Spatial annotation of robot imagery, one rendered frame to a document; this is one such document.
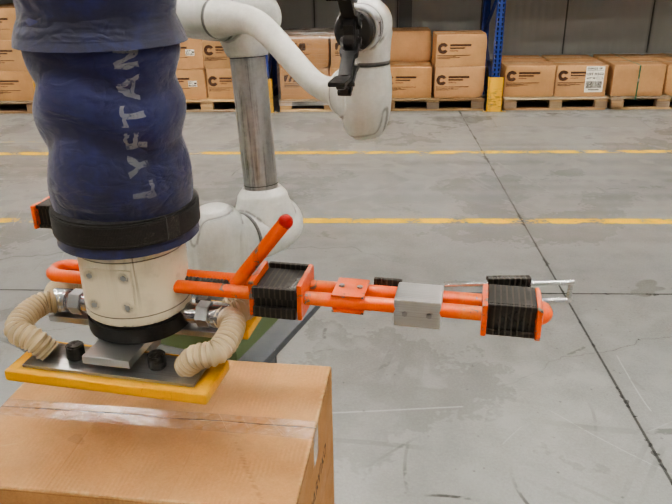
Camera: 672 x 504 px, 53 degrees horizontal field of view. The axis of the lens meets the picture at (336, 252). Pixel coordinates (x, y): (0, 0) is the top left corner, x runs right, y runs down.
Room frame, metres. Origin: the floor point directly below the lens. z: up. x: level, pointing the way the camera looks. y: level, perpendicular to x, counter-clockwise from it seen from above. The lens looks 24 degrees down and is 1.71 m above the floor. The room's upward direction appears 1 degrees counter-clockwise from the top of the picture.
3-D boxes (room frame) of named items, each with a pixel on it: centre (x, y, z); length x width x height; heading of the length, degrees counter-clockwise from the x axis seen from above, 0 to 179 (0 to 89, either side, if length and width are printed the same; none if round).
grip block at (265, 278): (0.95, 0.09, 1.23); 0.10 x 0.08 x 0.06; 168
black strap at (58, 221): (1.01, 0.33, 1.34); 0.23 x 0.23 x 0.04
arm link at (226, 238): (1.78, 0.34, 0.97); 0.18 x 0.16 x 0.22; 139
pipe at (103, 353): (1.01, 0.33, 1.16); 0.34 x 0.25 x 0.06; 78
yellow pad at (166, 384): (0.91, 0.35, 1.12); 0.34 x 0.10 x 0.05; 78
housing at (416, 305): (0.91, -0.12, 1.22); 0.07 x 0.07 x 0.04; 78
